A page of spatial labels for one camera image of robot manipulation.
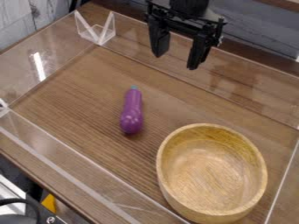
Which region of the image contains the yellow and black device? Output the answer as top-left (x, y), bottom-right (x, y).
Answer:
top-left (23, 193), bottom-right (71, 224)

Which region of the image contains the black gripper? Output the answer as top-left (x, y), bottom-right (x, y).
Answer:
top-left (146, 0), bottom-right (228, 70)

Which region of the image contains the purple toy eggplant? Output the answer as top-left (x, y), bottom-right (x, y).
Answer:
top-left (121, 86), bottom-right (145, 134)

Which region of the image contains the clear acrylic enclosure wall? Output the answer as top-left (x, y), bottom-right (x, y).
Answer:
top-left (0, 4), bottom-right (299, 224)

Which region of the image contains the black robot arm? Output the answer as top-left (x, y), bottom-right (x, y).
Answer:
top-left (145, 0), bottom-right (228, 70)

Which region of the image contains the brown wooden bowl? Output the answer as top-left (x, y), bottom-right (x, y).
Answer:
top-left (155, 123), bottom-right (269, 224)

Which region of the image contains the black cable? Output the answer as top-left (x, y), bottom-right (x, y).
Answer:
top-left (0, 198), bottom-right (43, 224)

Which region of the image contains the clear acrylic corner bracket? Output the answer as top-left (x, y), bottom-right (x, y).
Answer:
top-left (74, 11), bottom-right (117, 46)

